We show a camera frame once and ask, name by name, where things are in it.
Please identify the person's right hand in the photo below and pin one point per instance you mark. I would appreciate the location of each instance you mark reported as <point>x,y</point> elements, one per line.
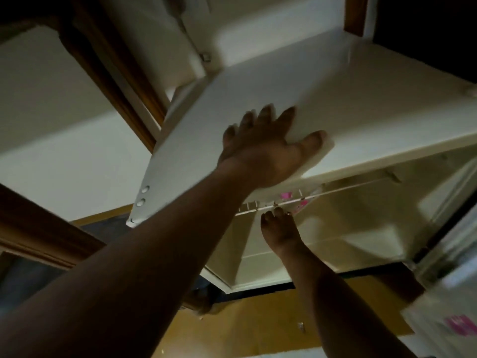
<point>281,234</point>

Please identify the person's left hand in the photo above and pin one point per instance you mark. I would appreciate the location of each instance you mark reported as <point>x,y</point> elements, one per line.
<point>261,156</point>

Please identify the person's left little finger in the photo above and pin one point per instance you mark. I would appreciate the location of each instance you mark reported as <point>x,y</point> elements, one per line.
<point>229,134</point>

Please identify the person's right fingers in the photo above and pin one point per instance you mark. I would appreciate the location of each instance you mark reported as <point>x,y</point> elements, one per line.
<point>276,218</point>

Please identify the person's left middle finger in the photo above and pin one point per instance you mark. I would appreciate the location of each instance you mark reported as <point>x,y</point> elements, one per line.
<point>266,115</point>

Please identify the person's left thumb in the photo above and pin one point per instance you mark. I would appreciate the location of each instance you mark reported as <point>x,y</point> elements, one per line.
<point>311,144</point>

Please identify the white refrigerator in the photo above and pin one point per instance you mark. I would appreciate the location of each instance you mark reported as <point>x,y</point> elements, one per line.
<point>372,108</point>

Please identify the person's left forearm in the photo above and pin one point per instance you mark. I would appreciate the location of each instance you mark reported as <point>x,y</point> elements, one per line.
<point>130,279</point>

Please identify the person's right forearm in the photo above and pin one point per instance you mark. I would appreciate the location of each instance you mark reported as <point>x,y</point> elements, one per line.
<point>335,305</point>

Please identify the pink packet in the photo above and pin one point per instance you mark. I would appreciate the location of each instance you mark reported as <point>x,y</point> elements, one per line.
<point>286,196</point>

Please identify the white cabinet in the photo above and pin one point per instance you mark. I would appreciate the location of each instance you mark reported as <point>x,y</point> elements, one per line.
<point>242,29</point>

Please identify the white refrigerator door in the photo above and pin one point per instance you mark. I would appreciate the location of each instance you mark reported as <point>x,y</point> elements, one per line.
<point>447,287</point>

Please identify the brown wooden trim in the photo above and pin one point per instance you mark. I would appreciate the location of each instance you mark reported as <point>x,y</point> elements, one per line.
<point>41,234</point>

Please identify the clear refrigerator shelf rail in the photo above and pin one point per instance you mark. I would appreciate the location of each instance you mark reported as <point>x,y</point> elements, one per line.
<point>335,190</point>

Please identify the brown wooden door frame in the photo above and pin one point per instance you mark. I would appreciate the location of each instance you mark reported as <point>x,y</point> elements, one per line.
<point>111,70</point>

